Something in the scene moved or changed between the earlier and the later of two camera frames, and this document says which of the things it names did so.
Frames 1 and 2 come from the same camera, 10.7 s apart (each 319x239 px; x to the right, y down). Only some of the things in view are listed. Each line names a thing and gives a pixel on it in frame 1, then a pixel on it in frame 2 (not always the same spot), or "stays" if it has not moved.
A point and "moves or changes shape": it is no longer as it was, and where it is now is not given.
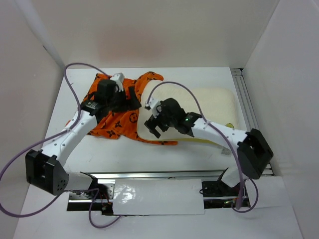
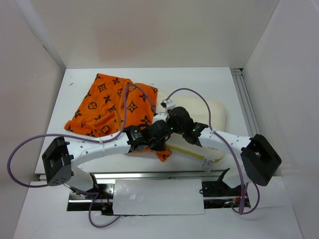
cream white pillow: [217, 104] moves or changes shape
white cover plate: [161, 196] stays
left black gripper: [132, 104] → [161, 147]
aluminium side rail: [240, 81] stays
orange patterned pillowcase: [123, 124] moves or changes shape
